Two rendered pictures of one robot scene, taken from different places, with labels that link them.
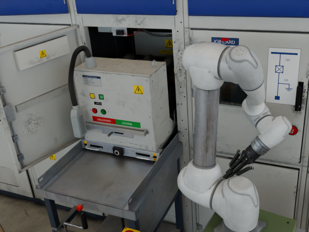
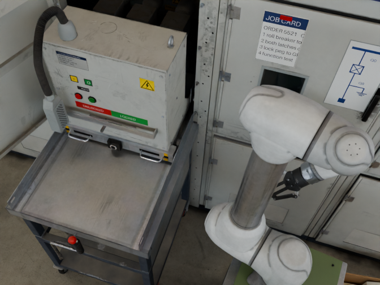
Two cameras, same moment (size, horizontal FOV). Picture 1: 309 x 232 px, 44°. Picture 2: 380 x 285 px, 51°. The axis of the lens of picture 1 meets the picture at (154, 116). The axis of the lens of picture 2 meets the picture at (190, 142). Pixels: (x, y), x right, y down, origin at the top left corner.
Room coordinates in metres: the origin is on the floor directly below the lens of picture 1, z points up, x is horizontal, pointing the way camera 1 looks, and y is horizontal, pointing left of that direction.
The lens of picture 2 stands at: (0.90, 0.11, 2.33)
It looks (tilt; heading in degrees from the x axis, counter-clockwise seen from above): 53 degrees down; 349
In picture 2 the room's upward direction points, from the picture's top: 3 degrees clockwise
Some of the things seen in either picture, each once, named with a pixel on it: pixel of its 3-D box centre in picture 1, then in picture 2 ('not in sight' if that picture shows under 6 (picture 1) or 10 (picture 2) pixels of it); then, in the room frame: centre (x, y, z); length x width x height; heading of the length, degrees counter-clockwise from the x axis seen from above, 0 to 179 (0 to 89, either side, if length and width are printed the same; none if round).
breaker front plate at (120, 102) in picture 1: (114, 112); (108, 103); (1.99, 0.23, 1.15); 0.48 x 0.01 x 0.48; 64
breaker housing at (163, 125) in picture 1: (134, 94); (133, 60); (2.22, 0.11, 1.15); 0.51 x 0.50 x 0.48; 154
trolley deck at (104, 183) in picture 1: (114, 167); (111, 165); (1.91, 0.26, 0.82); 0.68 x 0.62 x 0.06; 154
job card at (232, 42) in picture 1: (225, 56); (280, 40); (1.94, -0.40, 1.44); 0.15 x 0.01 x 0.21; 64
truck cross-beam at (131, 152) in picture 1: (120, 148); (117, 138); (2.01, 0.22, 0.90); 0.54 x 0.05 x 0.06; 64
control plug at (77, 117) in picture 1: (78, 121); (56, 111); (2.02, 0.45, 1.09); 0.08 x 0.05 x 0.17; 154
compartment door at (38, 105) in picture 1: (47, 96); (0, 70); (2.16, 0.64, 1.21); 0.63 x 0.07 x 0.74; 137
